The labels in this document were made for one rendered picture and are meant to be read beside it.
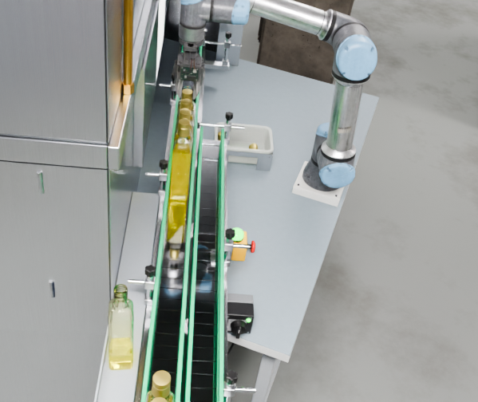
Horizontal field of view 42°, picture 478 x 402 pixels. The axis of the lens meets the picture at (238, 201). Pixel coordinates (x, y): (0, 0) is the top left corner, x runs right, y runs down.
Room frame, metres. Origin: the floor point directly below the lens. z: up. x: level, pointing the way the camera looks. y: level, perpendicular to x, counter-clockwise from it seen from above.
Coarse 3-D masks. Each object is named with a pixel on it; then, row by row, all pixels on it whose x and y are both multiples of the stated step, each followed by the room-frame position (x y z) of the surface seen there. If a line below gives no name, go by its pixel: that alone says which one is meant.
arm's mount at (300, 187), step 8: (296, 184) 1.80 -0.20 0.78; (304, 184) 1.81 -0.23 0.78; (296, 192) 1.79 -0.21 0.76; (304, 192) 1.78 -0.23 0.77; (312, 192) 1.77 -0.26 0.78; (320, 192) 1.77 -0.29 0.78; (328, 192) 1.78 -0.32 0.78; (336, 192) 1.79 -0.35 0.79; (320, 200) 1.76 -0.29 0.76; (328, 200) 1.76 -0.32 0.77; (336, 200) 1.75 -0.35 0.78
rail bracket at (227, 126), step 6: (228, 114) 1.84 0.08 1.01; (198, 120) 1.84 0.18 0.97; (228, 120) 1.84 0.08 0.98; (198, 126) 1.83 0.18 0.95; (210, 126) 1.84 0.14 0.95; (216, 126) 1.84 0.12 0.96; (222, 126) 1.84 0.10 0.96; (228, 126) 1.84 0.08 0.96; (234, 126) 1.85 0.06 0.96; (240, 126) 1.85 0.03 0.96; (228, 132) 1.84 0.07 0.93; (228, 138) 1.85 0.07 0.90
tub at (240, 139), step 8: (216, 128) 1.99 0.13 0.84; (232, 128) 2.04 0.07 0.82; (248, 128) 2.05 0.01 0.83; (256, 128) 2.05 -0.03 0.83; (264, 128) 2.06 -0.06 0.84; (216, 136) 1.94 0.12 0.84; (232, 136) 2.04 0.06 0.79; (240, 136) 2.04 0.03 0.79; (248, 136) 2.05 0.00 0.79; (256, 136) 2.05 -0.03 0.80; (264, 136) 2.05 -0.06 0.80; (232, 144) 2.01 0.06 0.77; (240, 144) 2.02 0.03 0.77; (248, 144) 2.02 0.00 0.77; (264, 144) 2.04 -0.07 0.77; (272, 144) 1.95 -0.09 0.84; (256, 152) 1.89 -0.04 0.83; (264, 152) 1.89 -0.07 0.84
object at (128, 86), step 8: (128, 0) 1.25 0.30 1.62; (128, 8) 1.25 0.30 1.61; (128, 16) 1.25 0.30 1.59; (128, 24) 1.25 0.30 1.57; (128, 32) 1.25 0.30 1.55; (128, 40) 1.25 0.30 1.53; (128, 48) 1.25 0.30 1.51; (128, 56) 1.25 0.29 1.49; (128, 64) 1.25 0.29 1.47; (128, 72) 1.25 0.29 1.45; (128, 80) 1.25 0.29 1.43; (128, 88) 1.25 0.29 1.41
